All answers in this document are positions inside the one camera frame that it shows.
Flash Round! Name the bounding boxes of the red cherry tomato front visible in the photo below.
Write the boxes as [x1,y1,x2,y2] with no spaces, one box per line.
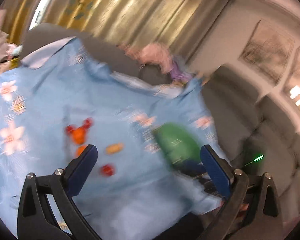
[100,164,116,177]

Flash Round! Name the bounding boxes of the red cherry tomato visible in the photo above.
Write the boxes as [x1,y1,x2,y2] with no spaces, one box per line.
[65,125,75,135]
[82,118,94,130]
[100,164,116,177]

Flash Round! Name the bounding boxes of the orange tangerine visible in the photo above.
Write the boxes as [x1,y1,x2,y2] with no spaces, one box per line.
[71,127,87,145]
[75,145,87,158]

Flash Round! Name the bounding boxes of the tan longan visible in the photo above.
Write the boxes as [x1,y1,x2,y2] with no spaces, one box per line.
[105,142,125,155]

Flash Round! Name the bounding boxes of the grey sofa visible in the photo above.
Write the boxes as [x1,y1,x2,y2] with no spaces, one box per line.
[21,23,300,210]

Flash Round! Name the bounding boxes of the green plastic bowl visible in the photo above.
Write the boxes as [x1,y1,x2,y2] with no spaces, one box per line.
[153,122,206,177]

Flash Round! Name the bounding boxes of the blue floral cloth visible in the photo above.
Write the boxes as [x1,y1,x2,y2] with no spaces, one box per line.
[0,38,224,239]

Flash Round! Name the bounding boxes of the purple folded clothes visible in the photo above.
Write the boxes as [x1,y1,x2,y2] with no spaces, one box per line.
[170,56,194,85]

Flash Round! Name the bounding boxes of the pink clothes pile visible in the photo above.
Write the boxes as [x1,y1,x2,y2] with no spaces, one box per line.
[117,43,173,74]

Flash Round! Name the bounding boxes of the gold patterned curtain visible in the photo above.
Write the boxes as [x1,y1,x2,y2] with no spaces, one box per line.
[1,0,230,60]

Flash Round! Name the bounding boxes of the framed wall picture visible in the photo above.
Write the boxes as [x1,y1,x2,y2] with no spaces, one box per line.
[239,19,295,85]

